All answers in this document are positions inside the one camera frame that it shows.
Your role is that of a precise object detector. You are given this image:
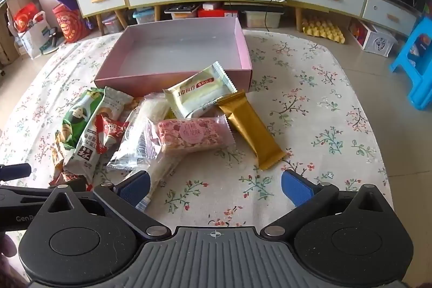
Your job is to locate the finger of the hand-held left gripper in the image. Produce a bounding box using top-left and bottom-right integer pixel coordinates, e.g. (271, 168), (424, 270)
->
(0, 163), (32, 181)

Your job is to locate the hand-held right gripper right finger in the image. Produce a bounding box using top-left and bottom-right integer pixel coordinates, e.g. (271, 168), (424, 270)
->
(261, 169), (395, 239)

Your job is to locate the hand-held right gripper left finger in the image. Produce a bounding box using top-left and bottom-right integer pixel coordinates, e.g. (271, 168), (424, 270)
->
(45, 171), (171, 239)

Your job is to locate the clear rice cracker packet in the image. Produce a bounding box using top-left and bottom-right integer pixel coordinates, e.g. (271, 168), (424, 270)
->
(133, 150), (184, 209)
(125, 93), (171, 143)

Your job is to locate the red candy packet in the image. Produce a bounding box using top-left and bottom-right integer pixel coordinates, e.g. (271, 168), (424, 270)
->
(94, 114), (130, 154)

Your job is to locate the gold foil packet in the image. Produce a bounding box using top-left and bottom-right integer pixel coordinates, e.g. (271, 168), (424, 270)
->
(216, 90), (291, 171)

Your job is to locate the pink nougat bar packet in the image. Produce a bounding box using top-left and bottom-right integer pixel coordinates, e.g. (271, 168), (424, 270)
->
(144, 116), (236, 157)

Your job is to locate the green biscuit packet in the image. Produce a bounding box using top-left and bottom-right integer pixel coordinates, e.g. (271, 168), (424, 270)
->
(55, 89), (106, 174)

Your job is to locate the white brown-label biscuit packet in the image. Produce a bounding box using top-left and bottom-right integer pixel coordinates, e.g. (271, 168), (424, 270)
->
(64, 86), (134, 182)

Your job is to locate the cream white cake packet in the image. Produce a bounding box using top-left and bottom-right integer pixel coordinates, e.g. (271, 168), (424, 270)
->
(164, 61), (237, 120)

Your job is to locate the pink cardboard box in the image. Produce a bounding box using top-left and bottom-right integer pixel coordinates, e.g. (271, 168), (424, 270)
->
(94, 17), (252, 96)

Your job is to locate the person's left hand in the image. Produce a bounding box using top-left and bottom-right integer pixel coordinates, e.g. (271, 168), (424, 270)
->
(0, 235), (17, 260)

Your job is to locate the floral tablecloth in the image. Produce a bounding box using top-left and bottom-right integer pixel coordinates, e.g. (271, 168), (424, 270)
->
(0, 29), (389, 231)

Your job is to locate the white paper bag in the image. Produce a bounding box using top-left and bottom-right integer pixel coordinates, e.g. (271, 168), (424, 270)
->
(18, 11), (58, 60)

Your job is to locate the red shopping bag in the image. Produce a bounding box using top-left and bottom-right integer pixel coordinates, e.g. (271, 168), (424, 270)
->
(13, 3), (46, 35)

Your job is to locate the blue plastic stool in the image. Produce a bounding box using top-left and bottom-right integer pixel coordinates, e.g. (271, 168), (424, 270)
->
(390, 16), (432, 111)

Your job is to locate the red printed bag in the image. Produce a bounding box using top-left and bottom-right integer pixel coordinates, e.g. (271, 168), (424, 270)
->
(52, 3), (91, 45)

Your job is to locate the yellow egg tray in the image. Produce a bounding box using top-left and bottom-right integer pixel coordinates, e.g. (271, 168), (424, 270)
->
(301, 16), (346, 43)

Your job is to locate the small clear storage box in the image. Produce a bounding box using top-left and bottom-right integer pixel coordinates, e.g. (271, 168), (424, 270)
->
(102, 13), (125, 35)

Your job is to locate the white printed box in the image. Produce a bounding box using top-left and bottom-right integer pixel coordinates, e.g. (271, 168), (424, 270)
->
(349, 19), (398, 58)

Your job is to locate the blue-lid storage box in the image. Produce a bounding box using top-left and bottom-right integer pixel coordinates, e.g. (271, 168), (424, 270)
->
(133, 7), (156, 26)

